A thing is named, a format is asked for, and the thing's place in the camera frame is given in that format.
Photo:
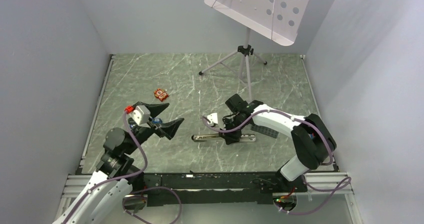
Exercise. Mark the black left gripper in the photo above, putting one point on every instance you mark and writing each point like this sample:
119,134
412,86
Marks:
168,128

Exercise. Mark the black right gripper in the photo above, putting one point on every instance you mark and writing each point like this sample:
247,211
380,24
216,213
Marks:
230,137

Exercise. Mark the blue black stapler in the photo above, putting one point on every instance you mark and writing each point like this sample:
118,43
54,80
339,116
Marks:
156,120

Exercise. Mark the black silver stapler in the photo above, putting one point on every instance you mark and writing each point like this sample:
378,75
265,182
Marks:
207,137

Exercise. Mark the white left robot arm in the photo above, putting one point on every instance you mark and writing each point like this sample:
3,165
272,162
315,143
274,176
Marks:
120,174

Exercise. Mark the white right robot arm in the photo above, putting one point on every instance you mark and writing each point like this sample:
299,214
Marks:
312,141

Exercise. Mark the red cartoon eraser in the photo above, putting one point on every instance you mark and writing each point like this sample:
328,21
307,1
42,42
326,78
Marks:
161,94

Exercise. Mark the dark grey lego baseplate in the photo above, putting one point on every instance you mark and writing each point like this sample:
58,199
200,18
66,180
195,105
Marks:
265,131

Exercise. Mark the white perforated music stand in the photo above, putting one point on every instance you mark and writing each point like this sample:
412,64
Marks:
277,20

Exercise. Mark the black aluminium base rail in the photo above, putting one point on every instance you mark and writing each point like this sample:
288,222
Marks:
205,186

